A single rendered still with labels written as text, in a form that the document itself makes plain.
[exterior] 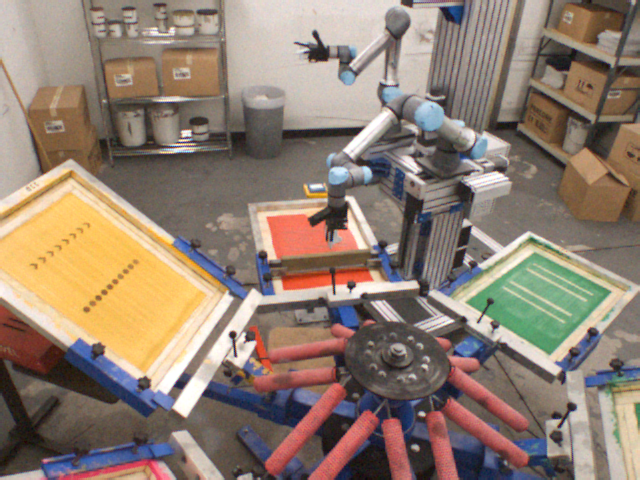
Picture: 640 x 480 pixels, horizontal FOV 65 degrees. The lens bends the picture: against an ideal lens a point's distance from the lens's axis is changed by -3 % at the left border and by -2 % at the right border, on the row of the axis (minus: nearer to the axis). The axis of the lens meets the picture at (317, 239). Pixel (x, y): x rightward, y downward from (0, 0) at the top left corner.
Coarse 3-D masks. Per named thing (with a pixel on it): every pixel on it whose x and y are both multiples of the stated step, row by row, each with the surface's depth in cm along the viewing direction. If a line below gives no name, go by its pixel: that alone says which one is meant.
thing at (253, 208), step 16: (256, 208) 272; (272, 208) 275; (288, 208) 277; (304, 208) 279; (352, 208) 275; (256, 224) 258; (256, 240) 246; (368, 240) 251; (384, 272) 231; (336, 288) 220
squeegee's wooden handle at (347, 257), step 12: (324, 252) 229; (336, 252) 229; (348, 252) 230; (360, 252) 230; (288, 264) 225; (300, 264) 227; (312, 264) 228; (324, 264) 230; (336, 264) 231; (348, 264) 232
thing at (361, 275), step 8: (320, 224) 267; (344, 232) 262; (344, 240) 256; (352, 240) 256; (328, 248) 250; (336, 248) 250; (344, 248) 250; (352, 248) 250; (328, 272) 234; (336, 272) 234; (344, 272) 235; (352, 272) 235; (360, 272) 235; (368, 272) 235; (336, 280) 230; (344, 280) 230; (360, 280) 230; (368, 280) 230
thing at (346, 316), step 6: (348, 306) 203; (342, 312) 200; (348, 312) 200; (354, 312) 200; (342, 318) 197; (348, 318) 197; (354, 318) 197; (342, 324) 196; (348, 324) 194; (354, 324) 194
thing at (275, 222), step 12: (276, 216) 271; (288, 216) 272; (300, 216) 273; (276, 228) 262; (276, 240) 253; (276, 252) 245; (288, 252) 245; (300, 252) 246; (312, 252) 246; (288, 276) 230; (300, 276) 231; (312, 276) 231; (324, 276) 232; (288, 288) 224; (300, 288) 224
